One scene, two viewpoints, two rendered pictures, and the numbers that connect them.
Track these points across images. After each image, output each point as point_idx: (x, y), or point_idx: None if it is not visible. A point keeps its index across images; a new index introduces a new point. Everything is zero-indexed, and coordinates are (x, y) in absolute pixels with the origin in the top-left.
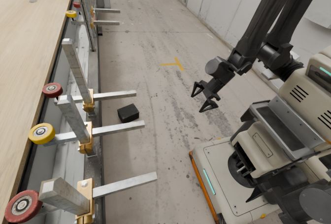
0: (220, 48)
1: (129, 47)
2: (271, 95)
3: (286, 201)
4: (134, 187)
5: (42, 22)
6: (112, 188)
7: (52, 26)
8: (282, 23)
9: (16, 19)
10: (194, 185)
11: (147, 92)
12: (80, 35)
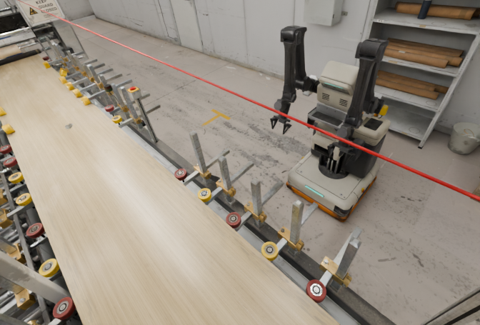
0: (251, 76)
1: (155, 124)
2: None
3: (338, 143)
4: (273, 194)
5: (106, 138)
6: (263, 199)
7: (120, 137)
8: (298, 70)
9: (83, 148)
10: (306, 207)
11: (211, 158)
12: None
